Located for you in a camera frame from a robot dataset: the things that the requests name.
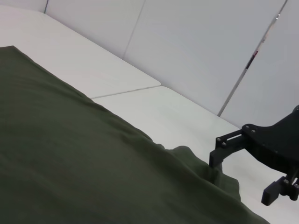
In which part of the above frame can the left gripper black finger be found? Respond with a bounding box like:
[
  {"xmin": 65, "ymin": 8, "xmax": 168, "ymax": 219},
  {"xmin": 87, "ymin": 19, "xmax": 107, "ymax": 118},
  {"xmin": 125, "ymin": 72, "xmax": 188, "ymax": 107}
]
[
  {"xmin": 209, "ymin": 127, "xmax": 246, "ymax": 168},
  {"xmin": 261, "ymin": 174, "xmax": 299, "ymax": 207}
]

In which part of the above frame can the thin grey partition strip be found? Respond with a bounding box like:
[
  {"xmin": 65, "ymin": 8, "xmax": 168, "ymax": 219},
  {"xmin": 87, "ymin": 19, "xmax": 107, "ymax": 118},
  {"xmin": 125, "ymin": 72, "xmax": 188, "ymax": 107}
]
[{"xmin": 216, "ymin": 0, "xmax": 290, "ymax": 117}]

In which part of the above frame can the dark green shirt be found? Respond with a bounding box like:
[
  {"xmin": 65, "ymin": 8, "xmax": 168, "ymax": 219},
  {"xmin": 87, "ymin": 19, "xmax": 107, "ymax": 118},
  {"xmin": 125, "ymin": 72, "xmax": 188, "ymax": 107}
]
[{"xmin": 0, "ymin": 45, "xmax": 271, "ymax": 224}]

